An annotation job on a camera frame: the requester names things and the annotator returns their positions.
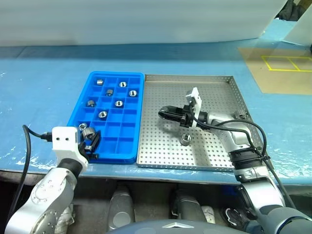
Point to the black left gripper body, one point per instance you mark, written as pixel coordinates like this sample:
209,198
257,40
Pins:
89,151

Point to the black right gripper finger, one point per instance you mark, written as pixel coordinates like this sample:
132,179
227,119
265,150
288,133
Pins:
170,116
173,109

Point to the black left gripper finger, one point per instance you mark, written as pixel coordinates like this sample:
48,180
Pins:
96,142

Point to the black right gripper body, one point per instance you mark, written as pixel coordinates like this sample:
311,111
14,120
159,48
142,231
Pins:
186,117

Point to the metal roller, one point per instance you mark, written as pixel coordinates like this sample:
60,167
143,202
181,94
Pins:
133,93
185,139
122,84
103,114
109,92
91,103
119,103
240,113
99,82
82,126
88,132

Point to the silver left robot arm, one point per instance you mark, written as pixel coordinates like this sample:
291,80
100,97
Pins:
48,192

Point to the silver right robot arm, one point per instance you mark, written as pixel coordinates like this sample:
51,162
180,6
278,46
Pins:
258,192

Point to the blue compartment tray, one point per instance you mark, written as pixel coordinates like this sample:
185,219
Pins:
126,143

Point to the perforated steel tray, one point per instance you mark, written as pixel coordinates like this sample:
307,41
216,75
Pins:
161,146

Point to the grey rounded leg shell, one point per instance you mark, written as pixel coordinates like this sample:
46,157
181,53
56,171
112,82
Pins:
186,207
122,209

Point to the white shoe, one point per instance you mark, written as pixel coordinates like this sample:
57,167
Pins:
65,217

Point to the yellow tape rectangle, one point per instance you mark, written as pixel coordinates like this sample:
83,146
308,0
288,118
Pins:
267,63

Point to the brown cardboard mat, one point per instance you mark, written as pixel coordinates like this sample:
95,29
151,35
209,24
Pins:
280,83

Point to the large white foam board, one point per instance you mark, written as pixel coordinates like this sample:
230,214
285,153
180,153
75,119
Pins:
122,19

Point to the black shoe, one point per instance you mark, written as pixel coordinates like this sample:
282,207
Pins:
231,215

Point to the blue-grey robot torso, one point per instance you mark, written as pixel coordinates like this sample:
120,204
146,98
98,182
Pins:
175,228

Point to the small white board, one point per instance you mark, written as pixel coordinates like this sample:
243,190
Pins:
302,31

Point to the dark fabric bundle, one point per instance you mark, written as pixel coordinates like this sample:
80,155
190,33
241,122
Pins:
290,9

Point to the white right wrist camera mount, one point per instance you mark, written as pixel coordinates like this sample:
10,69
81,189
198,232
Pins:
197,101

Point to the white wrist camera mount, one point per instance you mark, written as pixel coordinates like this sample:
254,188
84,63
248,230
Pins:
64,143
197,101

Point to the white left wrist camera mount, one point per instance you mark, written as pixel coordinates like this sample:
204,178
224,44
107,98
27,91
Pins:
64,143

